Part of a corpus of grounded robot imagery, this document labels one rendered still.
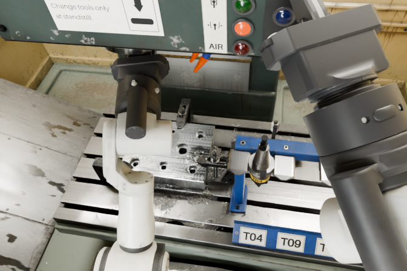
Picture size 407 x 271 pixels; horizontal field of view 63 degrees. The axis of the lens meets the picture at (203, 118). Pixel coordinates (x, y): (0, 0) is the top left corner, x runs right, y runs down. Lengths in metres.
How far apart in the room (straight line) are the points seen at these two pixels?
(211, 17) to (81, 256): 1.21
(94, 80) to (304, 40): 1.85
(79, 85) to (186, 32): 1.69
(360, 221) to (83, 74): 1.99
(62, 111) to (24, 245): 0.65
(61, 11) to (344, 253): 0.44
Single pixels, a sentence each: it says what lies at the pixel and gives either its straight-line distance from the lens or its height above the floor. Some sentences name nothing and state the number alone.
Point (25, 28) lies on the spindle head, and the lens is 0.56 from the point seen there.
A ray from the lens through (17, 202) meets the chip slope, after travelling 1.61.
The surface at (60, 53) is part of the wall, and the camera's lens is 2.21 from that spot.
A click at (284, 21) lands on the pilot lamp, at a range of 0.42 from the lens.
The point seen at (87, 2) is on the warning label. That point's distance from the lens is 0.47.
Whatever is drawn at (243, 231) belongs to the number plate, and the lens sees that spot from 1.05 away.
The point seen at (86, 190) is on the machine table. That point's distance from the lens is 1.26.
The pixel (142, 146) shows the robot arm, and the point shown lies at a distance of 0.59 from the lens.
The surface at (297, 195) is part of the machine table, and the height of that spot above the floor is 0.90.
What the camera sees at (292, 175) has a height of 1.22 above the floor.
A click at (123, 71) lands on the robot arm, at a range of 0.72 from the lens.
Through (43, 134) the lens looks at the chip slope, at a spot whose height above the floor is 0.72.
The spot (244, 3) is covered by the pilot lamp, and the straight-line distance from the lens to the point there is 0.41.
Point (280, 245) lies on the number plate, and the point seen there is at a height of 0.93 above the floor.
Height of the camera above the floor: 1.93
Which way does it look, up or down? 50 degrees down
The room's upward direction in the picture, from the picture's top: 6 degrees counter-clockwise
